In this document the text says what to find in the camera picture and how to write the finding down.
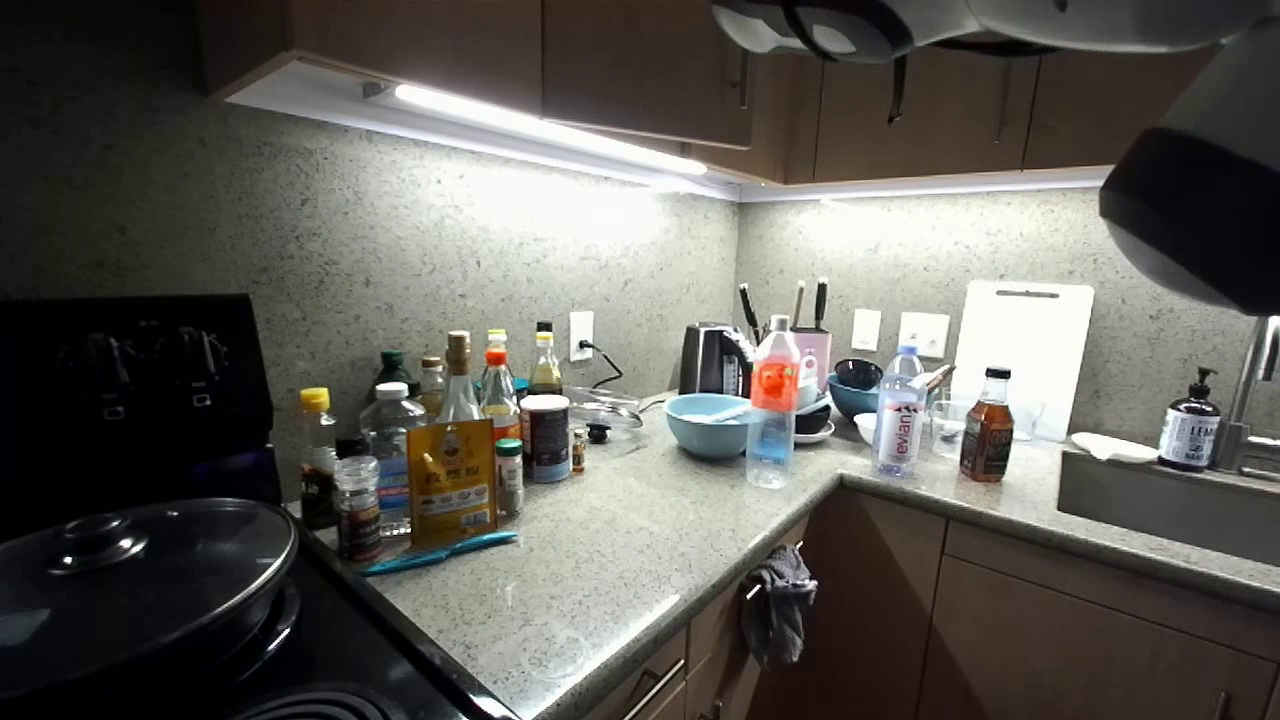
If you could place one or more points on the brown wooden cupboard door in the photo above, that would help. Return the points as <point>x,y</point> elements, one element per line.
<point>641,64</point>

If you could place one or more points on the glass pot lid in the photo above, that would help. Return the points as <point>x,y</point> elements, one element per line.
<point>622,418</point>

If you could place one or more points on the steel electric kettle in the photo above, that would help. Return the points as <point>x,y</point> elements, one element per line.
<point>713,357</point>

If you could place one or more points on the light blue bowl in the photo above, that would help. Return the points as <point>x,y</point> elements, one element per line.
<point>706,424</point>

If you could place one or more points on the yellow bottle black cap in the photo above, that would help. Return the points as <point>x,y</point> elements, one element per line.
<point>547,362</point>

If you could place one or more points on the black jar white lid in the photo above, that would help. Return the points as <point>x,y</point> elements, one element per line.
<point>547,439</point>

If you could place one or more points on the clear bottle orange label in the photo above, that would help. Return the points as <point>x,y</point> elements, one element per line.
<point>773,397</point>

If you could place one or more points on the orange capped sauce bottle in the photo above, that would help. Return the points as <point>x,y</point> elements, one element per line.
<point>503,391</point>

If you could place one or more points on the pink white knife block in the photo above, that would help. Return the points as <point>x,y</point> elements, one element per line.
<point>814,350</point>

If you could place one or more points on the small condiment jar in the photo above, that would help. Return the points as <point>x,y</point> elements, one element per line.
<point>509,476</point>

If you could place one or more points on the brown capped bottle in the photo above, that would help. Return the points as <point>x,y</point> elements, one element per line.
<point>434,383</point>

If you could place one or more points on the dark blue bowl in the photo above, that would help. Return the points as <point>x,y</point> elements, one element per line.
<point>856,387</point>

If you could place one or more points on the bottle with yellow pouch label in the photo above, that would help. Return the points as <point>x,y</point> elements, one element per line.
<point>453,476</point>

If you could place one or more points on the white bowl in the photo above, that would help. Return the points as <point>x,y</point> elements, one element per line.
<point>864,424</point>

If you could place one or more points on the dark green bottle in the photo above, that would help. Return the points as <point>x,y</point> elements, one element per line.
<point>393,368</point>

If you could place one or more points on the long under-cabinet light strip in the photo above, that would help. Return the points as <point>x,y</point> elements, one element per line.
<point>547,131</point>

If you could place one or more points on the evian water bottle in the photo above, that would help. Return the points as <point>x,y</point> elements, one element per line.
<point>902,418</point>

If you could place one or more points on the clear bottle white cap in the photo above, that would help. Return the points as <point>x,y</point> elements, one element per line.
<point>389,449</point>

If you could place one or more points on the teal utensil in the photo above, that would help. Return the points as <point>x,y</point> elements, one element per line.
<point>440,552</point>

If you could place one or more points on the white double outlet plate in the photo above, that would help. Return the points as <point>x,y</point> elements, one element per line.
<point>924,334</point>

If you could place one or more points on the grey hanging towel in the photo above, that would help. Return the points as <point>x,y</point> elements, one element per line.
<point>781,609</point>

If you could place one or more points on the clear drinking glass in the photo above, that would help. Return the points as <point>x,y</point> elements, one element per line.
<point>944,423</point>

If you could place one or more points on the white lidded spice jar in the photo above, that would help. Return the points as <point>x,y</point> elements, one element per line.
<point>358,509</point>

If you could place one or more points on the yellow capped dark sauce bottle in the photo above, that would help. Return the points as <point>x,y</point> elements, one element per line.
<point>322,463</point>

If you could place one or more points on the brown liquid bottle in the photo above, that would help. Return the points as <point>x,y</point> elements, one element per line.
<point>987,439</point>

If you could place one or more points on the white cutting board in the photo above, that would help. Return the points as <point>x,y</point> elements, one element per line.
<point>1040,347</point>

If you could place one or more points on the white cloth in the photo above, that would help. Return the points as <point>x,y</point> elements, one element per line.
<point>1114,445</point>

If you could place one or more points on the black electric stove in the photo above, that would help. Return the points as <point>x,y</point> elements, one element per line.
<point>135,394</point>

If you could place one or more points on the grey sink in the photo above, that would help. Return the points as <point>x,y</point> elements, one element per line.
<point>1161,506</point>

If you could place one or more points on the dark soap pump bottle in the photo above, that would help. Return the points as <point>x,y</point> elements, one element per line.
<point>1191,431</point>

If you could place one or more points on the black pan with lid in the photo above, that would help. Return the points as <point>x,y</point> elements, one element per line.
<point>135,583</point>

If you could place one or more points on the steel faucet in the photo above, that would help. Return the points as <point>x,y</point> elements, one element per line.
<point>1260,394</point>

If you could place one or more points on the white wall outlet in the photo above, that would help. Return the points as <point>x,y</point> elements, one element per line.
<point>581,329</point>

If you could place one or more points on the white switch plate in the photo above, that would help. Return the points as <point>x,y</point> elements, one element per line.
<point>864,329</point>

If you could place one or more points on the brown wall cabinet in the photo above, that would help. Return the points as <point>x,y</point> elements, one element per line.
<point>944,113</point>
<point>1093,113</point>
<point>401,40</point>

